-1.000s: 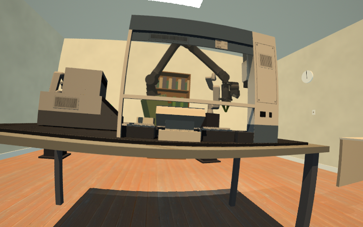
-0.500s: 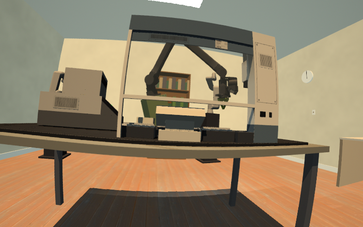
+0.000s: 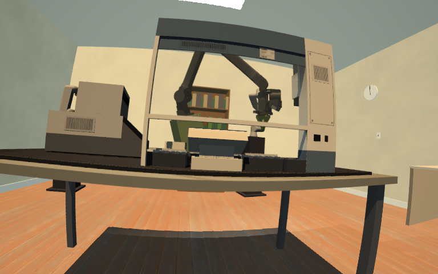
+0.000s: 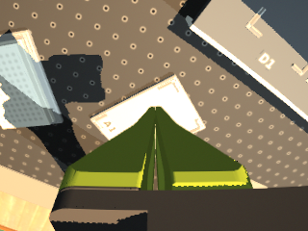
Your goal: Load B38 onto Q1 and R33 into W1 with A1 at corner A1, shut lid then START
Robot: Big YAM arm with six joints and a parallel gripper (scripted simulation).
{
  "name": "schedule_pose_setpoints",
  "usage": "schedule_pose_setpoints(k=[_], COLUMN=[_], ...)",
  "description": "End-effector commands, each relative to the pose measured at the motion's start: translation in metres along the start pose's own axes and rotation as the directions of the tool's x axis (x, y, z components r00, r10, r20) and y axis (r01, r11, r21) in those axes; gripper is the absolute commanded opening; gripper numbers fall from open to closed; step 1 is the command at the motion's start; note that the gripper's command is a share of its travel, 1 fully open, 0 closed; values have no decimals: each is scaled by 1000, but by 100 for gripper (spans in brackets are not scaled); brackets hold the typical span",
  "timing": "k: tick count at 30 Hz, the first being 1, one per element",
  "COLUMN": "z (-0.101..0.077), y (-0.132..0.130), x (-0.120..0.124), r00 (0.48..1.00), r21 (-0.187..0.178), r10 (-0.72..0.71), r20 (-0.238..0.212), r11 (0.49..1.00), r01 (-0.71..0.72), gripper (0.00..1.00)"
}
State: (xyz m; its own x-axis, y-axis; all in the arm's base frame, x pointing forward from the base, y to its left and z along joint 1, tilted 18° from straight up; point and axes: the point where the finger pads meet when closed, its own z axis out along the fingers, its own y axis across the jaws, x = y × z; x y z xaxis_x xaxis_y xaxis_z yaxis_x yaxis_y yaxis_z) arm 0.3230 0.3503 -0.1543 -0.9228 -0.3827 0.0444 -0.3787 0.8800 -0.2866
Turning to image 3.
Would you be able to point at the beige benchtop instrument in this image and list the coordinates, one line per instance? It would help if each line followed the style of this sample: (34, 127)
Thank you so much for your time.
(99, 130)

